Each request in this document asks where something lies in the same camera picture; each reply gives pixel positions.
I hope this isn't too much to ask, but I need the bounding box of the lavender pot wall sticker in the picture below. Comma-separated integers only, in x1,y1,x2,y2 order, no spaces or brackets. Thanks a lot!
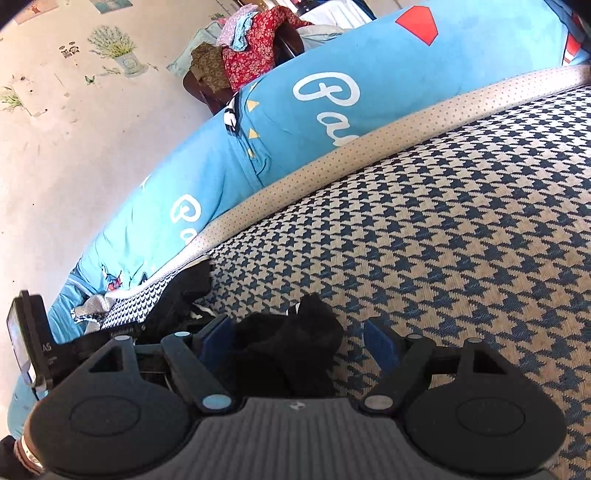
88,25,149,78

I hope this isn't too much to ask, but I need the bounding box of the black t-shirt with red print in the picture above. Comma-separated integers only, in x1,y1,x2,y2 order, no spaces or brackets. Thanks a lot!
154,261,345,398

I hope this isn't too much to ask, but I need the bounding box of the person's left forearm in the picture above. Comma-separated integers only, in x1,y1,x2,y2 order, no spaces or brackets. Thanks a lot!
0,434,44,477

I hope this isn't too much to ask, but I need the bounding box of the blue printed quilt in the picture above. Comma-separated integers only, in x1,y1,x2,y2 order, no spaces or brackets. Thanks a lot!
9,0,591,439

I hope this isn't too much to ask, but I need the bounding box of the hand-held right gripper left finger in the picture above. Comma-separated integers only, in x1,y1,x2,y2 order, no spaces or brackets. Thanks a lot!
85,316,237,414

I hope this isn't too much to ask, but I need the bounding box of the white cloth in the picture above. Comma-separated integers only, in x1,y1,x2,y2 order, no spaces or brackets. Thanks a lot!
295,23,346,52

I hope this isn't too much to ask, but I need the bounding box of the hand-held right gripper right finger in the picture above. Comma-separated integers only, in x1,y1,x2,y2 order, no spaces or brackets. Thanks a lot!
362,318,504,411

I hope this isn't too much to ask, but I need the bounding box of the brown floral cloth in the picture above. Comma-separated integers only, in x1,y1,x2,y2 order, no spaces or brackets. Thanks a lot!
191,43,232,92

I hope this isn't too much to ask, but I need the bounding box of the pale green cloth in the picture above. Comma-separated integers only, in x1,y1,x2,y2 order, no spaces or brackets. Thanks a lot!
166,21,228,78

